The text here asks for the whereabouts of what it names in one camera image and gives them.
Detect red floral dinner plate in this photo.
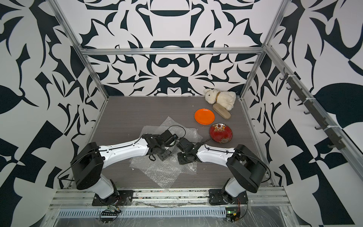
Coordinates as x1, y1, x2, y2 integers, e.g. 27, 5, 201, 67
209, 123, 233, 144

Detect left electronics board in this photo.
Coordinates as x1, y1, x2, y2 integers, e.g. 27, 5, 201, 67
99, 208, 121, 223

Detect clear bubble wrap sheet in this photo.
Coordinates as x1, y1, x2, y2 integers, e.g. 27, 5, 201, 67
145, 170, 180, 189
130, 154, 197, 175
140, 117, 203, 143

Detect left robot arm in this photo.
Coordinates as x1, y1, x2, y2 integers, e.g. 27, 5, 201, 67
71, 130, 178, 205

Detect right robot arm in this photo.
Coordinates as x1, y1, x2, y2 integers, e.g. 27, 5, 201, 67
177, 138, 270, 198

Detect orange bubble plate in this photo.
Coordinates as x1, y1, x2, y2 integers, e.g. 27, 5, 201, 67
194, 108, 215, 125

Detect electronics board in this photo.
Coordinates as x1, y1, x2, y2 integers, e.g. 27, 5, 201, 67
226, 207, 241, 223
99, 208, 121, 223

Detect tan wooden brush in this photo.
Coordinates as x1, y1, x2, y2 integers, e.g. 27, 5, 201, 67
212, 103, 231, 120

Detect aluminium frame rail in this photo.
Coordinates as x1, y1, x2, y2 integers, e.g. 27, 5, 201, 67
80, 47, 263, 56

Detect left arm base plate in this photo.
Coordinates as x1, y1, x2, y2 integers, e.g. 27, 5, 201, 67
92, 190, 134, 206

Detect right electronics board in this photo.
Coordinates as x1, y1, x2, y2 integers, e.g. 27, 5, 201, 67
226, 207, 241, 223

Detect white plush bunny toy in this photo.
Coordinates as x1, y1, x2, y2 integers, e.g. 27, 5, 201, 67
204, 89, 236, 111

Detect black wall hook rail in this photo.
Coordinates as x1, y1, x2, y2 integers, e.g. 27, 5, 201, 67
280, 67, 347, 150

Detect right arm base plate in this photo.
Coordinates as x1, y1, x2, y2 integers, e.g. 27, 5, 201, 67
209, 189, 248, 206

